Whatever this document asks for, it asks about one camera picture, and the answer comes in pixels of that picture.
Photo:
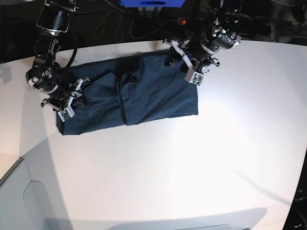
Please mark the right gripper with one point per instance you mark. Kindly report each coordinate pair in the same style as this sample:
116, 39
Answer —
61, 99

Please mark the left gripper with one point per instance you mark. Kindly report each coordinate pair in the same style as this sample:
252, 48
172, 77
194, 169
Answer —
195, 69

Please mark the dark blue T-shirt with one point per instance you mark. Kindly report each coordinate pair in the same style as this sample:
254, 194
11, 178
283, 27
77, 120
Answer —
129, 91

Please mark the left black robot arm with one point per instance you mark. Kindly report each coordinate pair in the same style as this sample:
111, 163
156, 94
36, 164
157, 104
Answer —
205, 38

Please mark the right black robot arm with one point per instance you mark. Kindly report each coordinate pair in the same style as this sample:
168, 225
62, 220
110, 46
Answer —
46, 75

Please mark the black power strip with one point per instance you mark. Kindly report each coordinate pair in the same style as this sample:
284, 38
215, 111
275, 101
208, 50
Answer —
189, 21

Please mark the blue box on stand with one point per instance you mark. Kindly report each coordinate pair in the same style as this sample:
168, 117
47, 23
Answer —
152, 3

